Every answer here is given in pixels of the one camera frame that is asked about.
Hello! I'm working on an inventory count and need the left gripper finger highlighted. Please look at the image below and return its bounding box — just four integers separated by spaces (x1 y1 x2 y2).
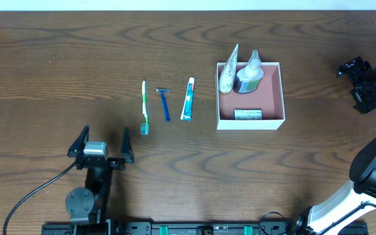
120 127 133 160
67 125 89 157

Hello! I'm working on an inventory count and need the green white toothbrush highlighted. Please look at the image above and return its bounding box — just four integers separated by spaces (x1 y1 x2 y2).
140 80 149 135

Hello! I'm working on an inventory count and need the teal white toothpaste tube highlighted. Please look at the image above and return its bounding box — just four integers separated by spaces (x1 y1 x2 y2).
180 77 195 121

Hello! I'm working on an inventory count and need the green white soap bar box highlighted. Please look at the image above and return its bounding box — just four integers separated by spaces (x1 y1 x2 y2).
233 110 262 120

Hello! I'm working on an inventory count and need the clear pump soap bottle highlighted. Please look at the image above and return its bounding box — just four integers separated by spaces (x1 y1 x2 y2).
234 50 264 94

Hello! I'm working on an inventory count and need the white floral lotion tube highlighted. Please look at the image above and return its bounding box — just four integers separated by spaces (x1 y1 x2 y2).
219 44 238 93

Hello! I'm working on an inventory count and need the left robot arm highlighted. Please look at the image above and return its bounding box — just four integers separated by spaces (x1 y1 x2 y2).
65 125 134 234

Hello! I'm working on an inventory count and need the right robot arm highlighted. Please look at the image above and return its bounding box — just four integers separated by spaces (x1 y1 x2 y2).
289 57 376 235

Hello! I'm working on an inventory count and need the blue disposable razor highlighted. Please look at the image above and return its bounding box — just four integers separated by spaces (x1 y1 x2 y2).
156 88 170 122

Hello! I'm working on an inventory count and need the white cardboard box pink interior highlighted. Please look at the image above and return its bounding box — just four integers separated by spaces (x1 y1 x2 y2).
215 62 285 131

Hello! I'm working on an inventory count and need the left black cable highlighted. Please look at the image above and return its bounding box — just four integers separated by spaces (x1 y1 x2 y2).
2 161 78 235

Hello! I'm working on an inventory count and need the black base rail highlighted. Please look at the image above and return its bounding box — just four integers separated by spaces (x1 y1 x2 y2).
40 220 369 235

